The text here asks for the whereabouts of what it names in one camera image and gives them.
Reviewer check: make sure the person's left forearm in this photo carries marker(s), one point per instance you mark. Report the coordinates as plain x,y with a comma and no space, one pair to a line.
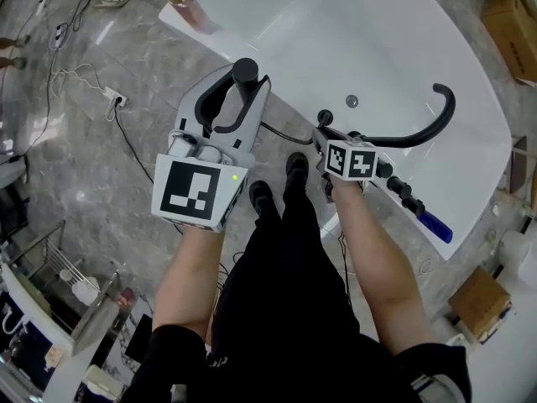
189,284

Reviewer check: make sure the black faucet knob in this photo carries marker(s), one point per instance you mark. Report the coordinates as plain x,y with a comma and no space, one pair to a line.
413,207
400,187
384,170

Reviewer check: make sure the white bathtub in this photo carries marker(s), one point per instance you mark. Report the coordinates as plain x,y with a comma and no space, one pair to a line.
335,36

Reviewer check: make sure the small cardboard box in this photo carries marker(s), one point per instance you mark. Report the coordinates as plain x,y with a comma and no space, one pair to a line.
478,300

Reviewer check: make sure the person's right black shoe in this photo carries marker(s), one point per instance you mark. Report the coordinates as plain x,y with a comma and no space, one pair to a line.
297,168

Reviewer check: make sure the person's black shoe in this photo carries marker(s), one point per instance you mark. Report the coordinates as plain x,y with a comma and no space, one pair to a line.
297,168
262,200

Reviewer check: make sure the dark grey cylindrical bar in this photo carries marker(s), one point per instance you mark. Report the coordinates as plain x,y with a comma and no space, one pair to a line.
245,71

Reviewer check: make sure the white sink stand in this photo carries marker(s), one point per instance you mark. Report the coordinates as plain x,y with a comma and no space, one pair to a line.
63,380

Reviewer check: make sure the black curved faucet spout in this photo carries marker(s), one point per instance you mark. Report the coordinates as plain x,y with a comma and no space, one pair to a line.
436,124

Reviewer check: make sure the round metal drain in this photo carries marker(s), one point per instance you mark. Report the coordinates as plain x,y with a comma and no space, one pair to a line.
351,101

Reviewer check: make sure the large cardboard box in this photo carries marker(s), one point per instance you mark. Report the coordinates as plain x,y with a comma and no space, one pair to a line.
507,23

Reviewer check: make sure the person's black shirt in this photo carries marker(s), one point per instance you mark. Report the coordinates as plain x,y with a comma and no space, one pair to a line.
293,376

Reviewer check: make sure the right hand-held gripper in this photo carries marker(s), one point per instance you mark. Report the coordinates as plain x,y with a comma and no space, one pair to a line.
352,162

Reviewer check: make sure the person's left black shoe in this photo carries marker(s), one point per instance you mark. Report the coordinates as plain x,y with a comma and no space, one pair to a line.
262,200

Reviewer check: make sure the white plastic jug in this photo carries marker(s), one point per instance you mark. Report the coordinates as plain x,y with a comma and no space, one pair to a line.
86,292

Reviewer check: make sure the person's black trousers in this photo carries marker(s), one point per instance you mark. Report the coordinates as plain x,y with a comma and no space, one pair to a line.
289,275

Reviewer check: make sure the person's right forearm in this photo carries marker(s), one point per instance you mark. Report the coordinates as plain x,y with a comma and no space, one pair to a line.
377,258

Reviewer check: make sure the small wooden stool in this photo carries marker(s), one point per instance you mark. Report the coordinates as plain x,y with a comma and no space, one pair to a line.
518,162

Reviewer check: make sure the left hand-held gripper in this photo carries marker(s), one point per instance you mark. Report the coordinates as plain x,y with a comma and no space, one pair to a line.
189,187

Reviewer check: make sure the amber liquid pump bottle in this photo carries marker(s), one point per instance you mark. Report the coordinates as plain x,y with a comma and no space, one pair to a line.
189,2

